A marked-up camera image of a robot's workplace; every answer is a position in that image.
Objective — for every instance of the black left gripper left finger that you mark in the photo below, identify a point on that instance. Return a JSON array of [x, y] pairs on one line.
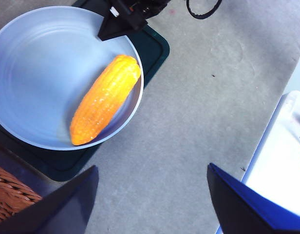
[[55, 212]]

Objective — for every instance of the yellow-orange corn cob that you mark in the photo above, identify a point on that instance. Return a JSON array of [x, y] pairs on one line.
[[106, 100]]

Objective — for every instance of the black rectangular tray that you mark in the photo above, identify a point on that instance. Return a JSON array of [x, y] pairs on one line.
[[153, 53]]

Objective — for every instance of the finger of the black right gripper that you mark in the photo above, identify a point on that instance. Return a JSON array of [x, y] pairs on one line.
[[113, 28]]

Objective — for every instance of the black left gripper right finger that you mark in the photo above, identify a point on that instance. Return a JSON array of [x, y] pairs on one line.
[[245, 207]]

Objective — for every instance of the blue round plate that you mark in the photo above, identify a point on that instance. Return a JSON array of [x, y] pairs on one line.
[[43, 80]]

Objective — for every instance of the brown wicker basket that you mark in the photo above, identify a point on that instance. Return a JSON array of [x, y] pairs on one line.
[[8, 195]]

